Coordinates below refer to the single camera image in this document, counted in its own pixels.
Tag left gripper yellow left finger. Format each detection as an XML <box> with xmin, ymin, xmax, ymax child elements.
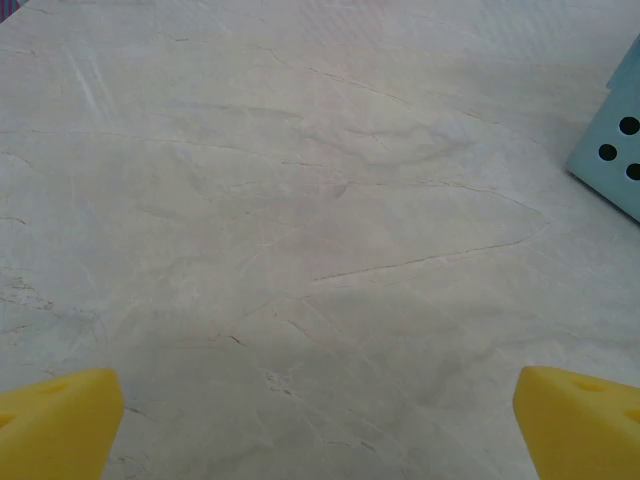
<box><xmin>0</xmin><ymin>368</ymin><xmax>125</xmax><ymax>480</ymax></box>

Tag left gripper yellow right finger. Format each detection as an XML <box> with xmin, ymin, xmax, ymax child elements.
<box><xmin>513</xmin><ymin>365</ymin><xmax>640</xmax><ymax>480</ymax></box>

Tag light blue plastic basket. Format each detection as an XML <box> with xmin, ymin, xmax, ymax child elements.
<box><xmin>566</xmin><ymin>34</ymin><xmax>640</xmax><ymax>224</ymax></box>

